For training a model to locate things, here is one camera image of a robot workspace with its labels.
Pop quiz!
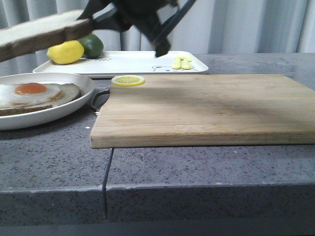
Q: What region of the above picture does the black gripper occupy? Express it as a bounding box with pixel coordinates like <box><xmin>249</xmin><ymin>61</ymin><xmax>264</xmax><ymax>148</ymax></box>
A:
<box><xmin>77</xmin><ymin>0</ymin><xmax>178</xmax><ymax>58</ymax></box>

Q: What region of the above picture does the white bread slice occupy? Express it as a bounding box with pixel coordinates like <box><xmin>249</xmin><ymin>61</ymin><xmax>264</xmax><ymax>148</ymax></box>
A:
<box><xmin>0</xmin><ymin>10</ymin><xmax>93</xmax><ymax>62</ymax></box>

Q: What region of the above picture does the white round plate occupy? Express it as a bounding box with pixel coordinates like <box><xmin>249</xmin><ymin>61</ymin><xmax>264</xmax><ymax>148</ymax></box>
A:
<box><xmin>0</xmin><ymin>73</ymin><xmax>95</xmax><ymax>131</ymax></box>

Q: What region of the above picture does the white bear-print tray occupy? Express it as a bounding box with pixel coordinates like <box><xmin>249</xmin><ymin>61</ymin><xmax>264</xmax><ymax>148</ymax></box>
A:
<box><xmin>33</xmin><ymin>51</ymin><xmax>208</xmax><ymax>79</ymax></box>

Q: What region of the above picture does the bottom bread slice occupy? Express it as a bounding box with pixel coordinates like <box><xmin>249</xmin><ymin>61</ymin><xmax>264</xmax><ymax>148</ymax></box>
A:
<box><xmin>0</xmin><ymin>83</ymin><xmax>81</xmax><ymax>116</ymax></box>

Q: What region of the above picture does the green lime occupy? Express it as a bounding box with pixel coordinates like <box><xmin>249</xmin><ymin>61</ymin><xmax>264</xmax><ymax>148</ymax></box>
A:
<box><xmin>77</xmin><ymin>33</ymin><xmax>104</xmax><ymax>59</ymax></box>

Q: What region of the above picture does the lemon slice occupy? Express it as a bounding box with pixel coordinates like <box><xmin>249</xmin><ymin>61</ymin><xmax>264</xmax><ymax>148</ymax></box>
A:
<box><xmin>111</xmin><ymin>75</ymin><xmax>145</xmax><ymax>87</ymax></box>

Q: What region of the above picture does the yellow lemon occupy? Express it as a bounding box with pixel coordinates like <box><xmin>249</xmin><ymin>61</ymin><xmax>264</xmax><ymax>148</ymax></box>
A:
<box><xmin>47</xmin><ymin>40</ymin><xmax>84</xmax><ymax>64</ymax></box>

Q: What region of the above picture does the yellow plastic knife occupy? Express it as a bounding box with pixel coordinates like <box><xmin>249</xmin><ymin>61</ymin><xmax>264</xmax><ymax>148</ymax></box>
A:
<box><xmin>181</xmin><ymin>56</ymin><xmax>192</xmax><ymax>70</ymax></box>

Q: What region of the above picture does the grey curtain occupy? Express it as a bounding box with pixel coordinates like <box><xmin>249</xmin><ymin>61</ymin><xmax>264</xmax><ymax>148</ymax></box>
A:
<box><xmin>0</xmin><ymin>0</ymin><xmax>315</xmax><ymax>75</ymax></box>

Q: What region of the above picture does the wooden cutting board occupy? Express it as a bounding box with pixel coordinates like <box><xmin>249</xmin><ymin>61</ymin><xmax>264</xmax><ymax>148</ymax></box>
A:
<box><xmin>90</xmin><ymin>74</ymin><xmax>315</xmax><ymax>148</ymax></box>

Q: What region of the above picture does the fried egg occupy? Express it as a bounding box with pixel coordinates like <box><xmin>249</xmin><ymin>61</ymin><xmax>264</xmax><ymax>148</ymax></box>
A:
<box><xmin>0</xmin><ymin>83</ymin><xmax>62</xmax><ymax>108</ymax></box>

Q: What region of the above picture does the metal cutting board handle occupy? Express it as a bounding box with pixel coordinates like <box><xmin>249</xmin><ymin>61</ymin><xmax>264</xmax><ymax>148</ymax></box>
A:
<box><xmin>90</xmin><ymin>89</ymin><xmax>110</xmax><ymax>113</ymax></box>

